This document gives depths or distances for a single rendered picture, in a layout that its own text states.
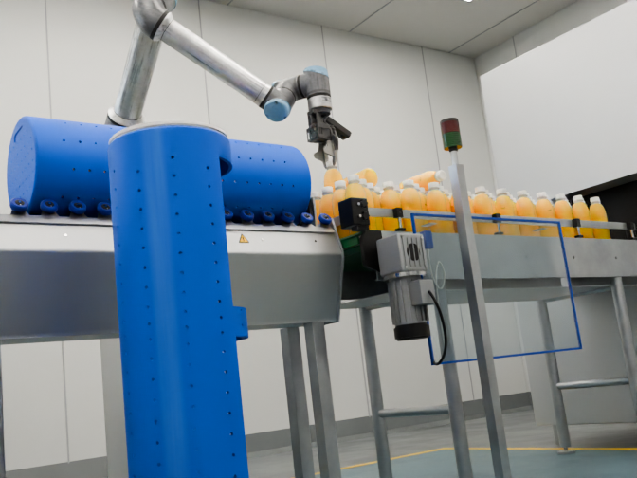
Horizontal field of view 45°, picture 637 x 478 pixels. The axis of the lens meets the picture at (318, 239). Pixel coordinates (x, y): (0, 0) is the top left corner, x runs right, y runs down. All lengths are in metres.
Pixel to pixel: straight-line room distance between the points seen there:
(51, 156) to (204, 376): 0.78
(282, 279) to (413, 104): 4.85
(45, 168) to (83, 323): 0.41
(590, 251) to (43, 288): 2.20
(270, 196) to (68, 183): 0.63
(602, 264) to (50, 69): 3.68
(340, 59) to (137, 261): 5.17
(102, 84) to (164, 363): 4.03
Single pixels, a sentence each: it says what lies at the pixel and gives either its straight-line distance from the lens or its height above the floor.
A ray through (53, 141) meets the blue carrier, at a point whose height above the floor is 1.13.
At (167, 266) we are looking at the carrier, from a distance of 1.64.
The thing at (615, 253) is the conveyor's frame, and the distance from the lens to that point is 3.50.
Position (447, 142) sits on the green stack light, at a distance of 2.62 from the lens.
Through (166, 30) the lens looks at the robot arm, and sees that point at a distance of 2.80.
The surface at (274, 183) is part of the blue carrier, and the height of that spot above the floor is 1.06.
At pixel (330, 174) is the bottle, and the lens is 2.77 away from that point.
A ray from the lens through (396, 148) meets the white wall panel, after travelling 6.75.
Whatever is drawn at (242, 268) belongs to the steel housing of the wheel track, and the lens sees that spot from 2.27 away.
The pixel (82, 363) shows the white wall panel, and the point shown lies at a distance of 5.00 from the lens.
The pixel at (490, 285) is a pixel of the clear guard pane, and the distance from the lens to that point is 2.75.
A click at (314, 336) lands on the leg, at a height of 0.58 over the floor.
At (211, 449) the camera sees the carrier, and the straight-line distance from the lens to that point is 1.62.
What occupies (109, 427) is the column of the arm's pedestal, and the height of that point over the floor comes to 0.36.
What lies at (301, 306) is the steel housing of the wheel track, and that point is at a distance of 2.42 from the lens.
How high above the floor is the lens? 0.43
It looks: 11 degrees up
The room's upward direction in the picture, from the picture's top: 7 degrees counter-clockwise
